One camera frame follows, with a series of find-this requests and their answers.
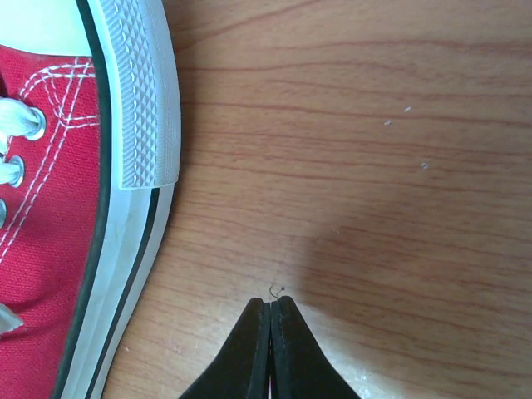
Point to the white shoelace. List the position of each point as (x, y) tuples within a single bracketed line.
[(17, 120)]

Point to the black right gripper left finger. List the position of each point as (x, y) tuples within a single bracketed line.
[(241, 368)]

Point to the red canvas sneaker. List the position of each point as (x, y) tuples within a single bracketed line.
[(84, 227)]

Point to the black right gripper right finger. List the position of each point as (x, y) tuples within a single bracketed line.
[(299, 367)]

